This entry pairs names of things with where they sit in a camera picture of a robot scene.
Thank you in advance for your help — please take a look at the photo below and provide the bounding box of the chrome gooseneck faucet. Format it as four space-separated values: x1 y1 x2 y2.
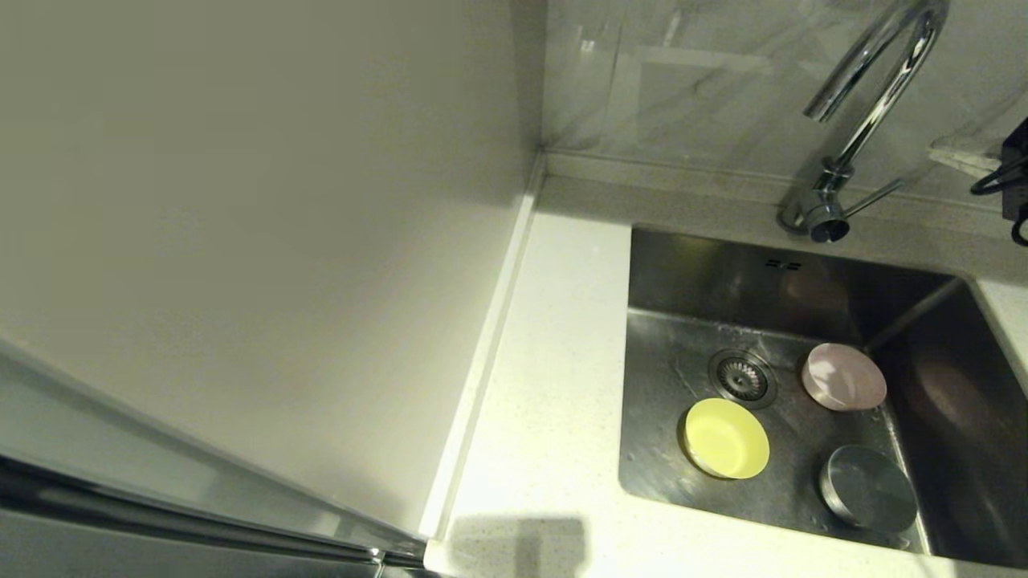
777 0 953 245

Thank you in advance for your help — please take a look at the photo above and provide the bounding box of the pale grey bowl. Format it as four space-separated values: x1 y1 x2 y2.
818 443 920 535

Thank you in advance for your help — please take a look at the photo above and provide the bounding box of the round metal drain strainer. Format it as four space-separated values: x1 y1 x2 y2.
708 348 779 411

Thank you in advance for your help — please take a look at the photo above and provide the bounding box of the stainless steel sink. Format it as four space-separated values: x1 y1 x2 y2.
618 224 1028 572

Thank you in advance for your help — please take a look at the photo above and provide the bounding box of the yellow bowl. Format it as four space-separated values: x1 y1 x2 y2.
680 397 772 482

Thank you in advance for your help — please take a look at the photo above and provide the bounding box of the tall white cabinet panel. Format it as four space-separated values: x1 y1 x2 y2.
0 0 549 537

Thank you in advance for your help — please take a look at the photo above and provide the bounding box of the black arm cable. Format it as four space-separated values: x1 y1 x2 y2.
969 156 1028 247

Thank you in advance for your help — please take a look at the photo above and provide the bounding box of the pink bowl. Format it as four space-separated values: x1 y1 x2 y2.
801 342 889 414

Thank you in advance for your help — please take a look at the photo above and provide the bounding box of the white counter edge strip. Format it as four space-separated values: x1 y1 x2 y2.
417 152 549 541

